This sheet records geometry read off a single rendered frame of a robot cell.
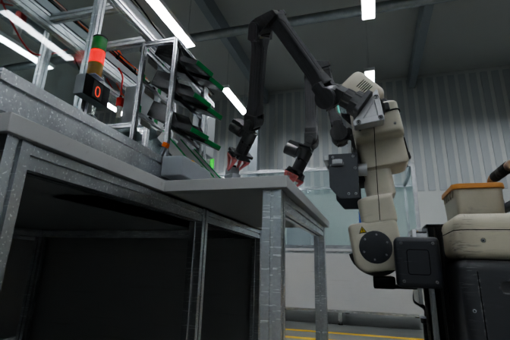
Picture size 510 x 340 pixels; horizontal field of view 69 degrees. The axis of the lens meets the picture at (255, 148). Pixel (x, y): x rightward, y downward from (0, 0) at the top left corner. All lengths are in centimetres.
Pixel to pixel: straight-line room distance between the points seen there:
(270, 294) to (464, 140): 965
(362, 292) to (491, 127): 658
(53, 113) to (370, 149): 103
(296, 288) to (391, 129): 397
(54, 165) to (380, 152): 106
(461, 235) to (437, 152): 898
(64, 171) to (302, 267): 456
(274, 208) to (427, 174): 915
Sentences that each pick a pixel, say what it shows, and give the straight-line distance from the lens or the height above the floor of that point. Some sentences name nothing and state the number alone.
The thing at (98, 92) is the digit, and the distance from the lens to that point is 137.
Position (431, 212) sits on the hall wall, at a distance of 981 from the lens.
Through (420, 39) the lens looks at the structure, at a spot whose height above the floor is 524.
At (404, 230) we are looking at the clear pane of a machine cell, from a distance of 511.
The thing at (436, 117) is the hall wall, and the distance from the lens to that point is 1044.
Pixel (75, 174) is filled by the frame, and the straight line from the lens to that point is 76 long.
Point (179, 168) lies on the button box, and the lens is 110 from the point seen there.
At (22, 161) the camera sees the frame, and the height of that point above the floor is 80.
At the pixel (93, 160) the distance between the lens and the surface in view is 76.
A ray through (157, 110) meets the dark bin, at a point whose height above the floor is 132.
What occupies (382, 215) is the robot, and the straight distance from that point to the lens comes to 132.
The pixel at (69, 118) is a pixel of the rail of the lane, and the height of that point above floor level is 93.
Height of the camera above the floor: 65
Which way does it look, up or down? 18 degrees up
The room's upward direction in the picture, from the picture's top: 2 degrees clockwise
